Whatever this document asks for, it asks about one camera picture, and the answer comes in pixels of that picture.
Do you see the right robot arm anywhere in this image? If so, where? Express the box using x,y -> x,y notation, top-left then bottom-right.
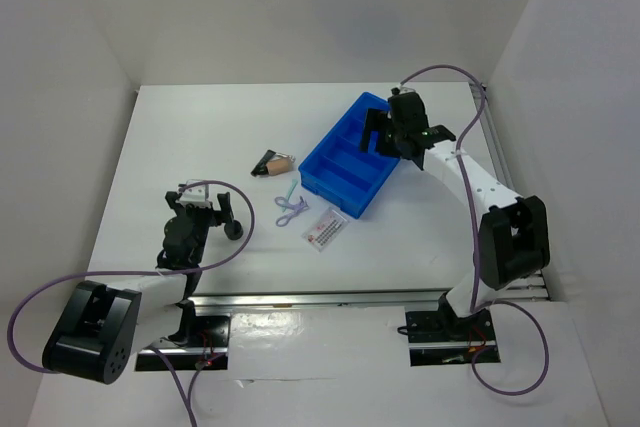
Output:
360,89 -> 550,339

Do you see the black makeup tube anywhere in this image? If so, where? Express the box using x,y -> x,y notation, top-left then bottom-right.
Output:
250,150 -> 276,177

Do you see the front aluminium rail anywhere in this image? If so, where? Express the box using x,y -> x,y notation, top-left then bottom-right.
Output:
191,289 -> 444,309

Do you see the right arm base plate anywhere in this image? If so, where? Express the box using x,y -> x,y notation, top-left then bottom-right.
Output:
396,310 -> 501,367

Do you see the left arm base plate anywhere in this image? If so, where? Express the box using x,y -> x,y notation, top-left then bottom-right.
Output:
154,314 -> 231,372

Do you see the beige foundation tube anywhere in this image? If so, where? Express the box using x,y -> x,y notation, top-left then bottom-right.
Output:
265,157 -> 294,176

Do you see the blue divided plastic bin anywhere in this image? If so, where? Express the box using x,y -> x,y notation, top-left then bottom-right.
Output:
298,92 -> 400,219

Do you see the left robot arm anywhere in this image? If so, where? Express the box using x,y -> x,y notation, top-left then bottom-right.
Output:
42,186 -> 243,384

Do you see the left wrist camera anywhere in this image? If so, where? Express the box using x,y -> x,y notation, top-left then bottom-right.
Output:
177,179 -> 212,209

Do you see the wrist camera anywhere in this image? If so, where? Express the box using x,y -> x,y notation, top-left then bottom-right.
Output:
177,179 -> 212,209
391,86 -> 415,96

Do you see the false eyelash packet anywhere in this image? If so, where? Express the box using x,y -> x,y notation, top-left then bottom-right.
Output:
301,208 -> 349,252

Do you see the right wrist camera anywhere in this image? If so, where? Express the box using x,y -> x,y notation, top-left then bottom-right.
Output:
391,86 -> 415,96

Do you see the small black round jar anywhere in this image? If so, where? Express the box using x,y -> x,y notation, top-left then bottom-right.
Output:
224,220 -> 244,241

